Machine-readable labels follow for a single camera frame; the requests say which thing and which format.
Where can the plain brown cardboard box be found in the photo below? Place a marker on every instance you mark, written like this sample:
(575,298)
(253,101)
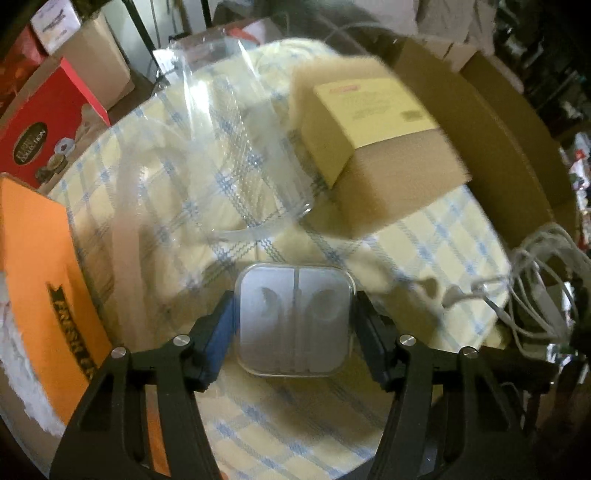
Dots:
(99,60)

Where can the black speaker stand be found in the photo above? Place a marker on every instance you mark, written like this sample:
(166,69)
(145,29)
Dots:
(206,14)
(145,32)

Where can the red printed box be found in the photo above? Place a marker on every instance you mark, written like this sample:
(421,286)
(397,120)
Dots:
(51,120)

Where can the large open cardboard box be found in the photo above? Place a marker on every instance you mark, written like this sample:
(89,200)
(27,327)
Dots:
(498,152)

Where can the pink and white box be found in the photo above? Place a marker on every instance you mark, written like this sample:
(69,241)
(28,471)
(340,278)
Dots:
(55,23)

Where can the yellow checked tablecloth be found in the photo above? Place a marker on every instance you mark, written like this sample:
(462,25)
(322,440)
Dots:
(277,424)

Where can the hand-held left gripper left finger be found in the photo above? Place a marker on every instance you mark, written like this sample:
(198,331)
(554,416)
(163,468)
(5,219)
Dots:
(222,333)

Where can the clear earphone case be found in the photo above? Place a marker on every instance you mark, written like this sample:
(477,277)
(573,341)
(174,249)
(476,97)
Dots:
(295,323)

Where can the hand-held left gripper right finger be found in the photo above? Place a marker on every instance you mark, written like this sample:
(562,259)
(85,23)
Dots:
(365,333)

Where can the orange cardboard box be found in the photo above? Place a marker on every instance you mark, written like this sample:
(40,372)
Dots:
(37,258)

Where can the small brown cardboard box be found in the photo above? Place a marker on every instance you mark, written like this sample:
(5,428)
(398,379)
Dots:
(392,184)

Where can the clear plastic packaging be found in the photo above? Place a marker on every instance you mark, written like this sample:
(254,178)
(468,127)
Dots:
(240,138)

